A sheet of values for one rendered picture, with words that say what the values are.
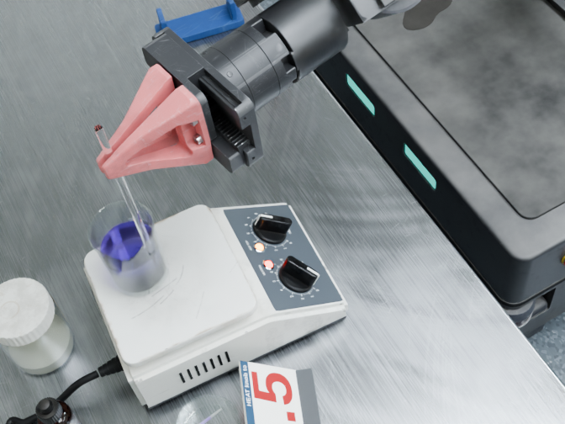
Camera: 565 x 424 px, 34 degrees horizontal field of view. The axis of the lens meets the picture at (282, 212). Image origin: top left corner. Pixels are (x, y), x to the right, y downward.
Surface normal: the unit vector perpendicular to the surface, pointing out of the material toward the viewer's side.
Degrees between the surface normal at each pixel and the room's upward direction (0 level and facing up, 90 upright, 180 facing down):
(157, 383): 90
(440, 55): 0
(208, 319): 0
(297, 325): 90
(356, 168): 0
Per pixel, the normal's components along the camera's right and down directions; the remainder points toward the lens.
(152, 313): -0.09, -0.55
